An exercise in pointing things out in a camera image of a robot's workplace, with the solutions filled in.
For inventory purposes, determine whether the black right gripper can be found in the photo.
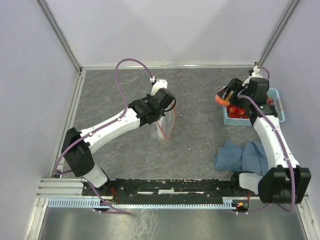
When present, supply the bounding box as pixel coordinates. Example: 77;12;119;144
216;77;252;110

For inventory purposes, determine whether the clear zip bag orange zipper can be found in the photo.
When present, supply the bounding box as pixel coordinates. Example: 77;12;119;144
150;108;177;143

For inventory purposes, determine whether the orange peach fruit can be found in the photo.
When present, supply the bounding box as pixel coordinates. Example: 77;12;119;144
215;86;230;107

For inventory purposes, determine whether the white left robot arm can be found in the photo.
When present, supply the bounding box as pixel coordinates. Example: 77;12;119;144
61;88;176;195

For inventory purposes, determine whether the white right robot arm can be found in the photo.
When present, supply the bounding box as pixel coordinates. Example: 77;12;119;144
215;77;311;206

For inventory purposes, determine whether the light blue plastic basket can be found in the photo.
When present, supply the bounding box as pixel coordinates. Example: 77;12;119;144
222;87;286;127

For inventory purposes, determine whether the red cherry bunch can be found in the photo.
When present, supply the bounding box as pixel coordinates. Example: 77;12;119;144
226;105;249;119

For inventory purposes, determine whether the blue cloth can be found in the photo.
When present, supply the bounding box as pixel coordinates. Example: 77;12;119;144
213;141;269;176

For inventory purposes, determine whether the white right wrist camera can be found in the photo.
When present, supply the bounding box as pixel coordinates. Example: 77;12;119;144
246;66;263;83

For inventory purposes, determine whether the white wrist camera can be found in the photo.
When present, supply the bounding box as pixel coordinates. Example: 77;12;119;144
150;76;168;96
246;66;263;83

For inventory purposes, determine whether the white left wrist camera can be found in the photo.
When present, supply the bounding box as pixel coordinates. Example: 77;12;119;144
150;76;168;96

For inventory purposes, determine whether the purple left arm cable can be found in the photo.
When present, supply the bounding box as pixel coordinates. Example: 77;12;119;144
53;57;156;216

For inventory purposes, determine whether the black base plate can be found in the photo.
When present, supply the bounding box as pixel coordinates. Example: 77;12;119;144
96;178;258;205

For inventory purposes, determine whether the light blue cable duct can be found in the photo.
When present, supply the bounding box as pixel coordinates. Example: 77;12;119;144
46;197;237;209

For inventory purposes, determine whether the aluminium frame rail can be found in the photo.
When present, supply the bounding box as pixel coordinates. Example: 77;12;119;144
36;177;87;198

